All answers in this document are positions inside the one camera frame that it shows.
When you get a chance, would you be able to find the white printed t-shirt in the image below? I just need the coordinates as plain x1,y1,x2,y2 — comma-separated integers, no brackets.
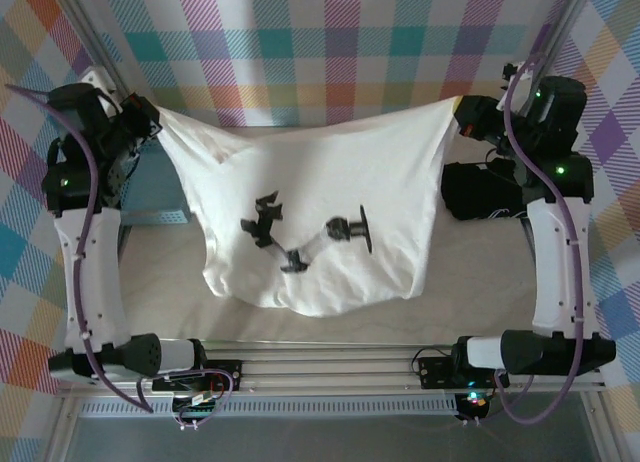
154,98,462,320

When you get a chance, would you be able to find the folded black t-shirt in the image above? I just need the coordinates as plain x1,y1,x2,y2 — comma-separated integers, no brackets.
441,160,532,223

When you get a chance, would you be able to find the blue plastic basket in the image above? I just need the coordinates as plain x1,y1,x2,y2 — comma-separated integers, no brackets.
118,135,195,227

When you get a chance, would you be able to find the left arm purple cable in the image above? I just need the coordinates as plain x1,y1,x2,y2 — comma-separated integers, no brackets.
4,83,237,429

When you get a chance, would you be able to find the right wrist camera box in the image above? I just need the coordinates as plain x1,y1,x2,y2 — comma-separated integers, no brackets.
501,60,534,101

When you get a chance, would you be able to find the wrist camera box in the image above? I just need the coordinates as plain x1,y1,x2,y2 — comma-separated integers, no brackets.
81,65,120,104
501,60,534,101

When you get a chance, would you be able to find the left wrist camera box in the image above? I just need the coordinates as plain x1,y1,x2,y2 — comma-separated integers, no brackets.
81,65,120,104

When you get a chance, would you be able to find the left aluminium frame post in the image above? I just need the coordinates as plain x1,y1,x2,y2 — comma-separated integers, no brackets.
58,0,164,133

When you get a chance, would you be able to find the aluminium frame post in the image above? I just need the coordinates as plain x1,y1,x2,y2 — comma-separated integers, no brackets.
501,0,597,134
58,0,164,133

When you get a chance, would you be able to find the right aluminium frame post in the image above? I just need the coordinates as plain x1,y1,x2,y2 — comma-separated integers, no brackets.
501,0,597,134

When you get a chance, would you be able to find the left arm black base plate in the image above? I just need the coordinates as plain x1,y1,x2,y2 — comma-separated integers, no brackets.
151,359,245,394

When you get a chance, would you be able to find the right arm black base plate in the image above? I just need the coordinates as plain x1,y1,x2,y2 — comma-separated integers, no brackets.
417,355,511,391

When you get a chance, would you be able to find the right controller board with wires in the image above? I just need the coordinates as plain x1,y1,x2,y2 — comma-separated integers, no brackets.
456,389,494,424

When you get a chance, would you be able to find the controller board with wires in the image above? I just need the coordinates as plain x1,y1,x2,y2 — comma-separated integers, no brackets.
172,389,227,431
456,389,494,424

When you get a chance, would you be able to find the left controller board with wires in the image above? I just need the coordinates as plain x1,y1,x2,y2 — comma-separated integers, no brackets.
172,389,227,431

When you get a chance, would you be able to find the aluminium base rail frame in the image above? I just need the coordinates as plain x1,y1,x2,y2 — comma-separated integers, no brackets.
55,337,607,399

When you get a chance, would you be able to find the grey slotted cable duct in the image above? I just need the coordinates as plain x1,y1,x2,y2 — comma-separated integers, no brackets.
79,399,460,419

